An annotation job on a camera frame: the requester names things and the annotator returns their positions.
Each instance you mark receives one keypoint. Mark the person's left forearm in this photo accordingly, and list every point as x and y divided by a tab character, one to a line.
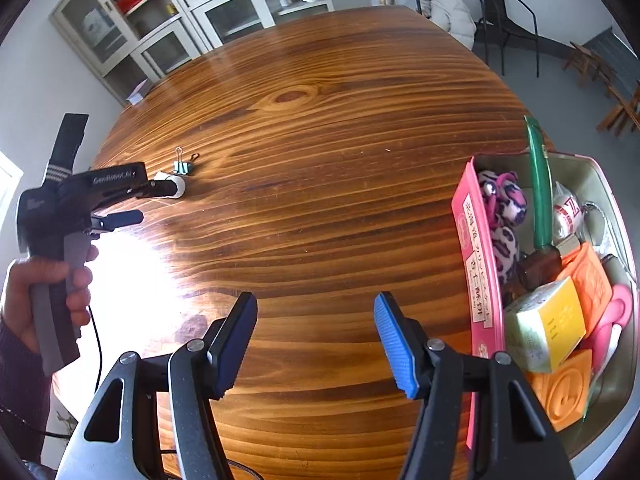
20	390

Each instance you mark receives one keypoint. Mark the person's left hand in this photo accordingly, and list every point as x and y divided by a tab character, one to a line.
20	300

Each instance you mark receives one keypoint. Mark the small orange toy cube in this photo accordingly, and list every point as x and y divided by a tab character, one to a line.
590	285

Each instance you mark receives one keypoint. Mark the bagged white gauze roll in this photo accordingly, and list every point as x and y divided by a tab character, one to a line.
565	210

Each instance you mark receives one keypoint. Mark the white cream tube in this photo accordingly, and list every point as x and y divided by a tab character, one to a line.
176	187

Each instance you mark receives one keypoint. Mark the knotted pink foam roller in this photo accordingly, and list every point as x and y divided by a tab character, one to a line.
617	310

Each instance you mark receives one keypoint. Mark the small box at table edge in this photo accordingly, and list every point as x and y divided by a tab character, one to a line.
137	94

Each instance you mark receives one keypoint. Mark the black metal chair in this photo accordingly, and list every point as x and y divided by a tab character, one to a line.
505	5
482	35

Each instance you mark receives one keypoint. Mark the pink leopard print pouch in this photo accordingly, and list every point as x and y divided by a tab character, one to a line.
505	240

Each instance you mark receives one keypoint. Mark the yellow green cardboard box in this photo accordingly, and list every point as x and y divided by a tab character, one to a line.
545	325

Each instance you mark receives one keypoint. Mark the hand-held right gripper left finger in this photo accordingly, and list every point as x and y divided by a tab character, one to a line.
235	345

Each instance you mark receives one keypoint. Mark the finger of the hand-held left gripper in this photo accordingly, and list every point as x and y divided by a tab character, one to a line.
120	220
155	187

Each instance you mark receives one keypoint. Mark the large orange toy cube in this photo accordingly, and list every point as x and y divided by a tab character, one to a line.
565	395

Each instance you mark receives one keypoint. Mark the window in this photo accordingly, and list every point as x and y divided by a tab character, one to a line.
10	180

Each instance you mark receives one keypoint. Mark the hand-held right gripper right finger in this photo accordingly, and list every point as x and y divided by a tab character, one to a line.
395	350

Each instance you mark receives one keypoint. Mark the grey glass door cabinet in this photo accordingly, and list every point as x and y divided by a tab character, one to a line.
150	35

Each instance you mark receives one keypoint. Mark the white jacket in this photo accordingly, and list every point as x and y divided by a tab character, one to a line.
445	10

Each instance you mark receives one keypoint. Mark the wooden stool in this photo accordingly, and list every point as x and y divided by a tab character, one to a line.
587	62
620	110

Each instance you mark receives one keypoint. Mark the teal binder clip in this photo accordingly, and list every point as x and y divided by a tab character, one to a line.
181	167

